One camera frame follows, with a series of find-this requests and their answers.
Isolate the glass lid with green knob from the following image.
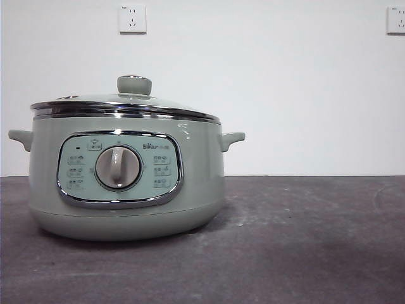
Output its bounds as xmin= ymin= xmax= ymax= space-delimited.
xmin=30 ymin=74 xmax=221 ymax=123

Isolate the white wall socket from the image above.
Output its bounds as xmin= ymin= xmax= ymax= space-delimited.
xmin=386 ymin=5 xmax=405 ymax=35
xmin=118 ymin=4 xmax=147 ymax=35

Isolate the pale green electric cooking pot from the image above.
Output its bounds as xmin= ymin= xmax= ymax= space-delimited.
xmin=8 ymin=114 xmax=246 ymax=243

